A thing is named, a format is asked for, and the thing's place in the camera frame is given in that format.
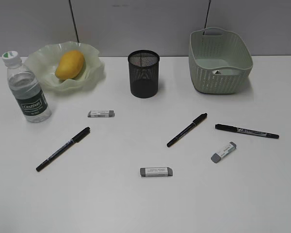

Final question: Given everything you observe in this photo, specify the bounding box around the black marker pen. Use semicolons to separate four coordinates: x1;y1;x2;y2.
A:
167;113;208;148
215;124;279;139
36;127;91;172

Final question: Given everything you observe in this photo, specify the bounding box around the yellow mango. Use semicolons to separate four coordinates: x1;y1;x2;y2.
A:
55;50;85;80

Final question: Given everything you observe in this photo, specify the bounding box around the clear water bottle green label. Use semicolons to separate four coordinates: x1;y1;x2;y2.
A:
1;51;51;123

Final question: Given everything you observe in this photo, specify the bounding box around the black mesh pen holder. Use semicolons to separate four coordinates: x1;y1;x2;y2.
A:
128;50;160;99

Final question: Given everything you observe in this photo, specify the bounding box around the grey eraser upper left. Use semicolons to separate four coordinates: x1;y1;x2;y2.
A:
87;110;115;118

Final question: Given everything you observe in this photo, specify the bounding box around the grey eraser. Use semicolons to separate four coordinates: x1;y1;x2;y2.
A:
210;142;237;163
140;167;173;177
87;110;115;118

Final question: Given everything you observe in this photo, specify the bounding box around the grey eraser bottom middle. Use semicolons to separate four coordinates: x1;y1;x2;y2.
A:
140;167;173;177

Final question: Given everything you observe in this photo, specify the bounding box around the grey eraser right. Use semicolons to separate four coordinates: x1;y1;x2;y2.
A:
210;142;237;163

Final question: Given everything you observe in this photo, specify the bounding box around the green plastic woven basket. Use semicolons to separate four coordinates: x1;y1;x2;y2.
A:
189;27;253;94

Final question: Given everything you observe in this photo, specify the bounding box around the pale green wavy plate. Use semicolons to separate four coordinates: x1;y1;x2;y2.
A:
25;41;104;93

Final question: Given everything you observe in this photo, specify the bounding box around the black cable right wall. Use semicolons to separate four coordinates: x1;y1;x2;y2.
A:
203;0;212;29

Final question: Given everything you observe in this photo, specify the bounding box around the black cable wall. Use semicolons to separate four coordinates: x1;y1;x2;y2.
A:
68;0;80;43
203;0;212;29

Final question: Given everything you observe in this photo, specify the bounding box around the black cable left wall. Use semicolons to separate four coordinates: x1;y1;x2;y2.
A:
68;0;80;43

